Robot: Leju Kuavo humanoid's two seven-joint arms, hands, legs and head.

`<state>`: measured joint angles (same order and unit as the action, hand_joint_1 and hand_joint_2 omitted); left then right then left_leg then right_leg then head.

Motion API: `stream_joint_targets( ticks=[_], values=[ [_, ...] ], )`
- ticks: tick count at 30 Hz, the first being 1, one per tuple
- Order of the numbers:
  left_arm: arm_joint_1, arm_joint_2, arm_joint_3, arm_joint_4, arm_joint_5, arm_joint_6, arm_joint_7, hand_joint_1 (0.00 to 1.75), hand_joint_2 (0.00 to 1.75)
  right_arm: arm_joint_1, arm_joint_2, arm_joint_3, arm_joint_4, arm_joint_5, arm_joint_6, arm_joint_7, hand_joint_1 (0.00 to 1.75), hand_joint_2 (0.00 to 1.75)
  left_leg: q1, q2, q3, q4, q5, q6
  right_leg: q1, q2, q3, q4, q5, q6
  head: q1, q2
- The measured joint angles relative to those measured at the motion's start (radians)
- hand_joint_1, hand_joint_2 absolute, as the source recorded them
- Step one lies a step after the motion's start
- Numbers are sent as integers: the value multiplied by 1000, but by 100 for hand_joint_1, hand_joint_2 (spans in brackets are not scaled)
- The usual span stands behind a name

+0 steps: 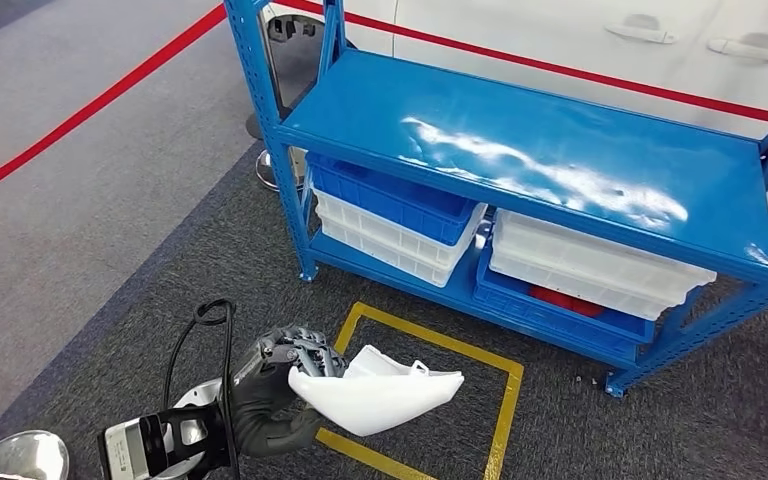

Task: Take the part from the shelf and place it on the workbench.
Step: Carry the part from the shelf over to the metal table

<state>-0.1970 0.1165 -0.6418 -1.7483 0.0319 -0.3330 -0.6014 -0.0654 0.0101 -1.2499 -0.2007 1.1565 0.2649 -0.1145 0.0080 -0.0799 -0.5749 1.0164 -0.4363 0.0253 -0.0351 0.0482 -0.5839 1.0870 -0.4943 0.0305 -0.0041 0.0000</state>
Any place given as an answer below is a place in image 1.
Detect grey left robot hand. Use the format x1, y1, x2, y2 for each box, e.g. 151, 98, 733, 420
228, 324, 349, 458

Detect white plastic mirror cover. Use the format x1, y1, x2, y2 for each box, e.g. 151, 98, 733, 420
287, 344, 466, 439

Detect blue metal shelf rack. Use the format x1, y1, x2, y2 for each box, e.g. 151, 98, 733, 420
223, 0, 768, 400

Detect yellow floor tape square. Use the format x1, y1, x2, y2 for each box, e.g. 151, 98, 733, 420
315, 301, 526, 480

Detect blue plastic bin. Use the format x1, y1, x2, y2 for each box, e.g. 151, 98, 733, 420
473, 241, 658, 364
305, 150, 486, 248

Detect red item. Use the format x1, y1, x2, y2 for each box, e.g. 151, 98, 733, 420
531, 284, 605, 319

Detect white car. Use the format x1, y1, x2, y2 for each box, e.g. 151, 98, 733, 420
271, 0, 768, 260

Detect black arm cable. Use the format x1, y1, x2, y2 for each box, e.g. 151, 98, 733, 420
161, 298, 243, 480

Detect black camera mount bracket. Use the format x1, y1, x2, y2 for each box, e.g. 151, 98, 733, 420
138, 404, 233, 475

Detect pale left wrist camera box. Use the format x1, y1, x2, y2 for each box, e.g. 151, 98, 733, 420
97, 417, 160, 480

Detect stanchion post chrome base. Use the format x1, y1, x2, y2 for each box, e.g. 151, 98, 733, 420
244, 9, 312, 193

